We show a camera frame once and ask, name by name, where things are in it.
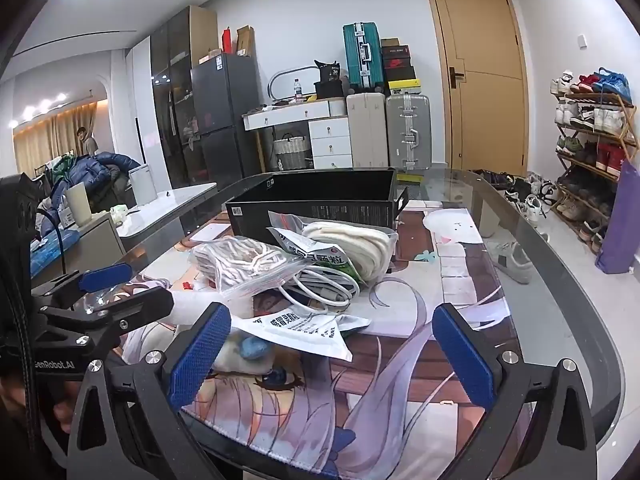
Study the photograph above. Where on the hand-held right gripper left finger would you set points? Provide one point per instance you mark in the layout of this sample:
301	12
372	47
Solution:
199	357

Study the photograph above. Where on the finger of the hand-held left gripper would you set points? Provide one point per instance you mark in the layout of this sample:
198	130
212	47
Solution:
135	305
106	277

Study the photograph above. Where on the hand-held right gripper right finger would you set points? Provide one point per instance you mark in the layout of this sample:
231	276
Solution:
462	360

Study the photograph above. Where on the zip bag with grey cloth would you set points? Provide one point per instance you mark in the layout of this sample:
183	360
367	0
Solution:
235	262

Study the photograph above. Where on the zip bag with cream cloth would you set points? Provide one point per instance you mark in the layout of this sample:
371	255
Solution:
350	247

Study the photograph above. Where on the black cardboard box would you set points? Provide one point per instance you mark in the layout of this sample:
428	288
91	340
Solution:
320	195

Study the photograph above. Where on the person's left hand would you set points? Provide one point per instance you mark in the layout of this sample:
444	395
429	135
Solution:
62	412

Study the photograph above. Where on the printed desk mat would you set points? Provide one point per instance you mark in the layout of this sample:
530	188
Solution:
400	400

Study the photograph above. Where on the white cylinder container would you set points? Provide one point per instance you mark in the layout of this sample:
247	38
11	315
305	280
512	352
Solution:
79	205

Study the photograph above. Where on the white side table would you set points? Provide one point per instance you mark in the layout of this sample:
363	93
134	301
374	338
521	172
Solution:
170	205

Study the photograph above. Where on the blue down jacket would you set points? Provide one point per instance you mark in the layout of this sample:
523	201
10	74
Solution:
92	172

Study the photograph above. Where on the white sneaker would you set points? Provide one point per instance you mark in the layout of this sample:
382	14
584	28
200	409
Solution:
512	260

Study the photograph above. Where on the beige curtains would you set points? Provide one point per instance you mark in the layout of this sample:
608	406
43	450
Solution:
55	135

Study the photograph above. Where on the pile of shoes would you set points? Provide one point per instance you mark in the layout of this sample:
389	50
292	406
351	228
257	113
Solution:
525	195

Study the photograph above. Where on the dark glass wardrobe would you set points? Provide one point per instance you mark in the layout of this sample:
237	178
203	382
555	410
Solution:
172	100

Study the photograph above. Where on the dark grey refrigerator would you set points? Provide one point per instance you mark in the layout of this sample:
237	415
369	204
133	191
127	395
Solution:
225	115

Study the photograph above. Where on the purple bag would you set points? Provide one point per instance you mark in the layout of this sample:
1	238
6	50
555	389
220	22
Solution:
620	225

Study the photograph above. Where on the wicker basket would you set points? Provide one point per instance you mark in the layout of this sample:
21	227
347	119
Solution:
291	152

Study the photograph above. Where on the silver suitcase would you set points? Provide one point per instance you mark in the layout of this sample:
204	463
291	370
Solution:
409	132

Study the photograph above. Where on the beige suitcase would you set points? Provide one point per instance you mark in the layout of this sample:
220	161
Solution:
366	132

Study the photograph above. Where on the wooden shoe rack with shoes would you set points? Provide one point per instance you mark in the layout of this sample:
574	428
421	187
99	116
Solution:
595	150

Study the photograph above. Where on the white dresser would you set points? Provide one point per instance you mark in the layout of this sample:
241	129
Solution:
327	132

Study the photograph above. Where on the water bottle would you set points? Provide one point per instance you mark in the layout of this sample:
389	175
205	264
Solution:
298	90

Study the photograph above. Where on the brown cardboard box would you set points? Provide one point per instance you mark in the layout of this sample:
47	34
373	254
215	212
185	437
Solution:
245	42

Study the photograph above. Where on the wooden door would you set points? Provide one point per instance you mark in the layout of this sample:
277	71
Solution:
480	70

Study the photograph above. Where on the black bag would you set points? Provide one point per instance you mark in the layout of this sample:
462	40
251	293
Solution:
330	80

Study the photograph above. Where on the stack of shoe boxes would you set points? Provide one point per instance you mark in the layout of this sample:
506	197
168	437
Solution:
398	67

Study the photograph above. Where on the teal suitcase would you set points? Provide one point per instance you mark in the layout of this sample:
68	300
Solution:
361	55

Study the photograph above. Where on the oval chrome mirror frame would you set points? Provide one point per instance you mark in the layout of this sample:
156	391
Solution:
280	76

